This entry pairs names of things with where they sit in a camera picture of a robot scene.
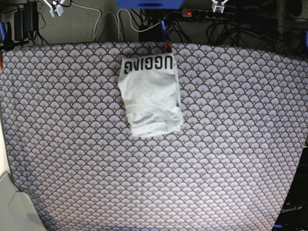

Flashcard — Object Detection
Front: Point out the black OpenArm case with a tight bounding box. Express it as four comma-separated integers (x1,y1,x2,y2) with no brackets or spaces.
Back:
273,147,308,231

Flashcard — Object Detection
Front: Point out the red black table clamp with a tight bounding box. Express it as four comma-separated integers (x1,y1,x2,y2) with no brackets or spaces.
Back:
164,43,172,53

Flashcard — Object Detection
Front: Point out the white cable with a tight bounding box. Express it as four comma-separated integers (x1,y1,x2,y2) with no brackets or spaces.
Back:
69,0,160,41

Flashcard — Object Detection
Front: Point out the black power adapter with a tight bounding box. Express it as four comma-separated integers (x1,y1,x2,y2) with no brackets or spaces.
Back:
13,1,39,41

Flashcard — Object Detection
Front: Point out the grey T-shirt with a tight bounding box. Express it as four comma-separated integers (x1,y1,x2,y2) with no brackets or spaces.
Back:
118,53,183,138

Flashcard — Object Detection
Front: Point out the beige plastic bin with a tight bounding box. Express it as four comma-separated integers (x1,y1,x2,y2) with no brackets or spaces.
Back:
0,172,45,231

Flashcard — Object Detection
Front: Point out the blue box overhead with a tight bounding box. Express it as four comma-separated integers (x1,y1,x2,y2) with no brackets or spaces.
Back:
116,0,184,9

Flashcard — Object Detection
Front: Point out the fan-patterned tablecloth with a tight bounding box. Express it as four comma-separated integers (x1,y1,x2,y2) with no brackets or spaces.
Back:
0,42,308,231

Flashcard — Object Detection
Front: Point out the black power strip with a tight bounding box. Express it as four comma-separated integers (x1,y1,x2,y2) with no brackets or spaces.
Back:
181,9,235,21

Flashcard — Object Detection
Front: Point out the black box under table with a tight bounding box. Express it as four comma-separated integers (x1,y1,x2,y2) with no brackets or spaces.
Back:
139,25,163,42

